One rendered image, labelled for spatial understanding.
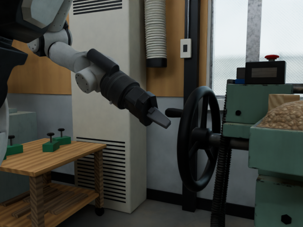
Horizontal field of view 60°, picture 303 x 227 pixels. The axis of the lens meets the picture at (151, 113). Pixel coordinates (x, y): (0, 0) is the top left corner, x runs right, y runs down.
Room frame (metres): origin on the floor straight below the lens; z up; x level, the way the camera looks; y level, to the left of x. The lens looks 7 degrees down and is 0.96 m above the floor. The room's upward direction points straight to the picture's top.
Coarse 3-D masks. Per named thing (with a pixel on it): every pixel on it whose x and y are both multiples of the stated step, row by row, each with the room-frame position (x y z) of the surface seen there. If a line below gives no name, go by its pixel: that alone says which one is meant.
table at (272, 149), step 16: (224, 128) 0.59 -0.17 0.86; (240, 128) 0.57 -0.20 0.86; (256, 128) 0.36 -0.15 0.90; (272, 128) 0.35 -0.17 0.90; (256, 144) 0.36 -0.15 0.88; (272, 144) 0.35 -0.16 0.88; (288, 144) 0.34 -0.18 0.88; (256, 160) 0.36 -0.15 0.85; (272, 160) 0.35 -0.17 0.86; (288, 160) 0.34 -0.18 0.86
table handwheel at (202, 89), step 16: (192, 96) 0.64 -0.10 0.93; (208, 96) 0.73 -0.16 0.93; (192, 112) 0.61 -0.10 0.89; (208, 128) 0.70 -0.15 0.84; (192, 144) 0.70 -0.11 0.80; (208, 144) 0.68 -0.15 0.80; (240, 144) 0.64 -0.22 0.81; (208, 160) 0.79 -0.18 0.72; (192, 176) 0.62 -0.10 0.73; (208, 176) 0.74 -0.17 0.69
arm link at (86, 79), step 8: (88, 56) 0.73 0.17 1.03; (96, 56) 0.72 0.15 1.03; (104, 56) 0.72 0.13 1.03; (96, 64) 0.72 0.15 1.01; (104, 64) 0.70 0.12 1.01; (112, 64) 0.69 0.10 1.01; (80, 72) 0.71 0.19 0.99; (88, 72) 0.72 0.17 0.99; (96, 72) 0.72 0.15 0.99; (104, 72) 0.72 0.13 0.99; (112, 72) 0.70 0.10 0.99; (120, 72) 0.72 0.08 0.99; (80, 80) 0.73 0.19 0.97; (88, 80) 0.71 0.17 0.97; (96, 80) 0.72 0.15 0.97; (104, 80) 0.70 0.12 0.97; (112, 80) 0.69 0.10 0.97; (80, 88) 0.75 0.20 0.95; (88, 88) 0.71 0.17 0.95; (96, 88) 0.74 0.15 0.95; (104, 88) 0.70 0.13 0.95; (104, 96) 0.72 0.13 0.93
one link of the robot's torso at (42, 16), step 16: (0, 0) 0.44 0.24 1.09; (16, 0) 0.45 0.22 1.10; (32, 0) 0.47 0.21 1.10; (48, 0) 0.52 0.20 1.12; (0, 16) 0.45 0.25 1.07; (16, 16) 0.46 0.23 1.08; (32, 16) 0.49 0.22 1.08; (48, 16) 0.55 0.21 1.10; (0, 32) 0.49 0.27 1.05; (16, 32) 0.52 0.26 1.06; (32, 32) 0.55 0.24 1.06
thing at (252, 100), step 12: (228, 84) 0.61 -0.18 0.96; (240, 84) 0.60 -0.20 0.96; (252, 84) 0.58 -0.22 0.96; (264, 84) 0.57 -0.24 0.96; (276, 84) 0.56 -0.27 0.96; (288, 84) 0.55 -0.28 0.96; (228, 96) 0.61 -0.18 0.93; (240, 96) 0.59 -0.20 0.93; (252, 96) 0.58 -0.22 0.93; (264, 96) 0.57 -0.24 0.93; (228, 108) 0.61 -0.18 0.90; (240, 108) 0.59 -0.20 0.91; (252, 108) 0.58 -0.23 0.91; (264, 108) 0.57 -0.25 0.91; (228, 120) 0.61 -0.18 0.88; (240, 120) 0.59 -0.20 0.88; (252, 120) 0.58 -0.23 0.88
